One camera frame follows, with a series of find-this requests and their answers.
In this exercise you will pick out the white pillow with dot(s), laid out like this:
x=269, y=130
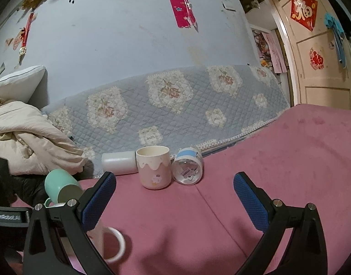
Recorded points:
x=20, y=85

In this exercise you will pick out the red fu diamond poster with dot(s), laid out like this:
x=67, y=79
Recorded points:
x=304, y=12

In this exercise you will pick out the blue hanging cloth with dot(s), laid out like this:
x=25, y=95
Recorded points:
x=332, y=23

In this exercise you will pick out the pink hanging cloth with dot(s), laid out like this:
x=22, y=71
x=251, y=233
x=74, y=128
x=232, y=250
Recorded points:
x=277, y=58

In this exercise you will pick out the plain white cup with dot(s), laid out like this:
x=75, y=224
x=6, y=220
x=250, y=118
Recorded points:
x=119, y=163

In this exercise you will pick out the black glossy jacket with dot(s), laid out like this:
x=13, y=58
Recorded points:
x=30, y=188

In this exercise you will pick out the cream folded duvet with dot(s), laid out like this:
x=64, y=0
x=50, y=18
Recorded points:
x=32, y=144

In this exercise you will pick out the blue quilted floral cover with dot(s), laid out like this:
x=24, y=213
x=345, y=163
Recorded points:
x=205, y=107

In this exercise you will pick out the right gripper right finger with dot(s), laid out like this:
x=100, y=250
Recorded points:
x=305, y=252

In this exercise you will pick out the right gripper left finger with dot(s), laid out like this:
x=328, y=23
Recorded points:
x=44, y=252

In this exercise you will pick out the pink drip pattern mug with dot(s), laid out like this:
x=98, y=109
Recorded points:
x=153, y=164

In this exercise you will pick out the red hanging knot ornament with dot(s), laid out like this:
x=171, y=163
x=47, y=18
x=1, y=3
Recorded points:
x=20, y=41

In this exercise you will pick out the mint green mug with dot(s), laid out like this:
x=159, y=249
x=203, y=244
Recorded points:
x=60, y=187

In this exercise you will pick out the cream wooden door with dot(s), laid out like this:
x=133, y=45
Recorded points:
x=328, y=87

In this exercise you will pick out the clear glass blue-band cup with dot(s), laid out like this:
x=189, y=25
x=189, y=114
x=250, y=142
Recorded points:
x=187, y=167

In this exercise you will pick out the red paper-cut door sticker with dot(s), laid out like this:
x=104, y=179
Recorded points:
x=316, y=60

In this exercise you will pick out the red height chart banner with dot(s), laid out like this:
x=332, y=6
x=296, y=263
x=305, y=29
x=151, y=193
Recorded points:
x=183, y=14

